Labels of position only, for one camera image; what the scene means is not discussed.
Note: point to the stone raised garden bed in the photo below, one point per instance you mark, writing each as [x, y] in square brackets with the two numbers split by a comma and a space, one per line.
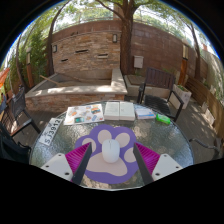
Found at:
[76, 95]

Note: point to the white square planter box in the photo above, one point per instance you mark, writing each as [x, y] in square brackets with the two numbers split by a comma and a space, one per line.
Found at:
[182, 95]

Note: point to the white wall utility box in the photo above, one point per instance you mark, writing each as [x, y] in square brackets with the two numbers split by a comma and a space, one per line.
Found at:
[138, 61]

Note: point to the colourful picture sheet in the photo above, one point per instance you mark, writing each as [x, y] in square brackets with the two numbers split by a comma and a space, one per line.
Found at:
[84, 114]

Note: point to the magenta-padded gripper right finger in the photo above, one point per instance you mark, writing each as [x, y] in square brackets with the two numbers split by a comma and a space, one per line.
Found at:
[148, 158]

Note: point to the white computer mouse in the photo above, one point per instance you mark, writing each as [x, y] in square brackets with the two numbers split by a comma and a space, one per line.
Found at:
[111, 150]

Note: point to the white licence plate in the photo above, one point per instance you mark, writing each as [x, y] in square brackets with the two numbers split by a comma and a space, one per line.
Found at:
[50, 131]

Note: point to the dark metal mesh chair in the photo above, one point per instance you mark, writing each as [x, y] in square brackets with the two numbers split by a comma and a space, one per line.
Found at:
[208, 146]

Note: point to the white flat box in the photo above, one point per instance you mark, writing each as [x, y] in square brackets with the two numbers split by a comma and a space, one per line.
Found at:
[119, 110]

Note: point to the large tree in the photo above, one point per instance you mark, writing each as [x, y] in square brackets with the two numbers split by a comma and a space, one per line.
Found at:
[126, 43]

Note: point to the slender tree trunk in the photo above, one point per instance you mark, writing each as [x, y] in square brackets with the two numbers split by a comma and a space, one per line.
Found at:
[197, 56]

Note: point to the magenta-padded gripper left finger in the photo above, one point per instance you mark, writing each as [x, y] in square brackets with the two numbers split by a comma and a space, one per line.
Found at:
[77, 157]

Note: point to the wooden lamp post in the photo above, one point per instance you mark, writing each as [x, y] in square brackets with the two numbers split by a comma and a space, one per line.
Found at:
[183, 66]

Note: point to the purple paw-shaped mouse pad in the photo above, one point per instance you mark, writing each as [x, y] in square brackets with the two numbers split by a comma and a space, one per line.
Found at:
[106, 170]

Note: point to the black wall lamp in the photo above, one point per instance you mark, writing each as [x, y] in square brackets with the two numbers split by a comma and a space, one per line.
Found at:
[54, 48]
[115, 38]

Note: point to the black metal chair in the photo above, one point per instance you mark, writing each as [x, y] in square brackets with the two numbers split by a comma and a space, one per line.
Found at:
[10, 146]
[18, 103]

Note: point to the dark wooden slatted armchair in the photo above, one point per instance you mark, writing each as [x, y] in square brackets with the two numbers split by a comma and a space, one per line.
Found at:
[159, 78]

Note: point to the green packet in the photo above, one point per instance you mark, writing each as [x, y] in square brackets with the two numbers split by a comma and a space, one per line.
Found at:
[163, 119]

